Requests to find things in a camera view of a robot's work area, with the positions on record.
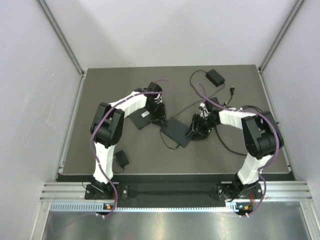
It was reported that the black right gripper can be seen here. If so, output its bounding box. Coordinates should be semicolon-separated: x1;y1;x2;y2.
185;113;219;141

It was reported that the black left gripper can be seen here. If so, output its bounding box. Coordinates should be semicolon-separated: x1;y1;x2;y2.
145;101;168;128

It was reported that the black network switch plain top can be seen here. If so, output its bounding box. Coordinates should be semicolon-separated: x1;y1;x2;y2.
160;117;191;148

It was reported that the black switch with white label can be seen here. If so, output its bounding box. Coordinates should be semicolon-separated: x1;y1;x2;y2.
129;107;152;130

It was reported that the black power cable of adapter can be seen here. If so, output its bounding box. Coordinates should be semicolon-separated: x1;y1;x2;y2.
159;69;237;151

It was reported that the thin black power cable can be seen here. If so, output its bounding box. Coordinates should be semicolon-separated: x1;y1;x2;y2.
109;159;126;175

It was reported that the black ethernet cable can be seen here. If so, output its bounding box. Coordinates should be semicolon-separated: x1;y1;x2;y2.
214;104;280;157

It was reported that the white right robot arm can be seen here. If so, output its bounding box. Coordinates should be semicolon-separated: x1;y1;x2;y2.
185;98;284;198

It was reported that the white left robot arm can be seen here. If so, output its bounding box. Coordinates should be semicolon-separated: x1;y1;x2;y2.
90;82;167;199

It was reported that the dark grey table mat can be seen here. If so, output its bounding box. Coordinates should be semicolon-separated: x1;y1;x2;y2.
58;65;293;176

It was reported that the small black power adapter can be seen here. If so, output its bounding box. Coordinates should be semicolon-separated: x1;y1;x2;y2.
115;150;129;169

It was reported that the long black power adapter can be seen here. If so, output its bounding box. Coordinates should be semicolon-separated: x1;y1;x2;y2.
205;69;225;87

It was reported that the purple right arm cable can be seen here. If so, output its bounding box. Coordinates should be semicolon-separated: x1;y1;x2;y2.
196;83;281;217

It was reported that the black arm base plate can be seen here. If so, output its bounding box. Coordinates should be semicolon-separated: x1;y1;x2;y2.
84;181;263;208

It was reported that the grey slotted cable duct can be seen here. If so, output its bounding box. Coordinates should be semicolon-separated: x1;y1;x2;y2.
49;201;253;213

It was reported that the aluminium frame rail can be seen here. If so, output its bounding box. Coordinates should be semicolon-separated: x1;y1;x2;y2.
40;181;312;202

